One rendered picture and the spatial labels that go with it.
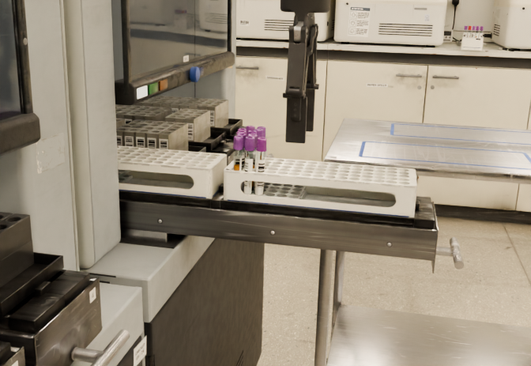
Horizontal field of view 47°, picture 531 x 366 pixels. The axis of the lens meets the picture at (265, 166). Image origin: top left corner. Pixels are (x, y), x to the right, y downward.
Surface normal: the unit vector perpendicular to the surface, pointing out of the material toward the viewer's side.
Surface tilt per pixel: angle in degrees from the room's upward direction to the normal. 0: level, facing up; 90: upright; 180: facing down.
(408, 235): 90
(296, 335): 0
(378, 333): 0
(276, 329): 0
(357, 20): 90
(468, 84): 90
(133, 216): 90
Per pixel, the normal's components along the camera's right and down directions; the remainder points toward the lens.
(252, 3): -0.24, 0.25
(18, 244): 0.98, 0.07
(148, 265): 0.03, -0.96
